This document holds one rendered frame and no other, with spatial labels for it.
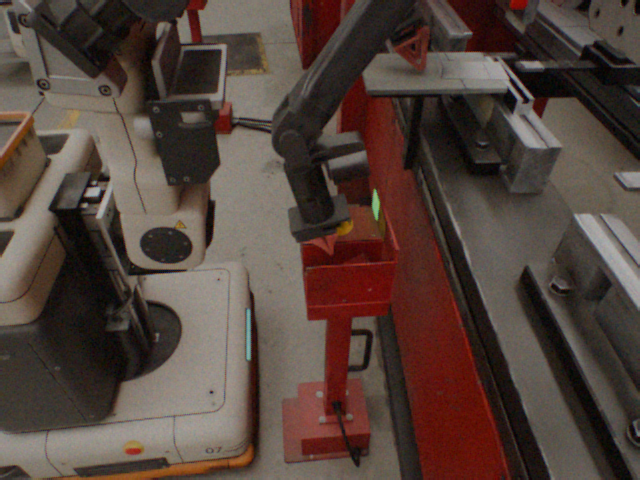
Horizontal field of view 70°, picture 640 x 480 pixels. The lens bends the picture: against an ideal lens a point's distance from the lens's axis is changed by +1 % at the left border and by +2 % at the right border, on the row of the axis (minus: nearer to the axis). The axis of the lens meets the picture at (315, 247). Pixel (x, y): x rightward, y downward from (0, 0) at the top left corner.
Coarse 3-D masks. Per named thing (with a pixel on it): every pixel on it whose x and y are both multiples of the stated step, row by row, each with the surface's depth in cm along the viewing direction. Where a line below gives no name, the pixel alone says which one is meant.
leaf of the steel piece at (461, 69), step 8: (440, 64) 89; (448, 64) 93; (456, 64) 93; (464, 64) 93; (472, 64) 93; (480, 64) 93; (440, 72) 88; (448, 72) 90; (456, 72) 90; (464, 72) 90; (472, 72) 90; (480, 72) 90
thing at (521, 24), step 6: (510, 0) 85; (528, 0) 79; (534, 0) 79; (528, 6) 79; (534, 6) 79; (510, 12) 87; (516, 12) 83; (522, 12) 81; (528, 12) 80; (534, 12) 80; (510, 18) 87; (516, 18) 85; (522, 18) 81; (528, 18) 81; (516, 24) 85; (522, 24) 83; (522, 30) 83
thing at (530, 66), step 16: (592, 48) 93; (608, 48) 90; (528, 64) 92; (544, 64) 92; (560, 64) 92; (576, 64) 92; (592, 64) 92; (608, 64) 88; (624, 64) 87; (608, 80) 88; (624, 80) 88
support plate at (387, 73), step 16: (384, 64) 93; (400, 64) 93; (432, 64) 93; (368, 80) 88; (384, 80) 88; (400, 80) 88; (416, 80) 88; (432, 80) 88; (448, 80) 88; (464, 80) 88; (480, 80) 87; (496, 80) 87
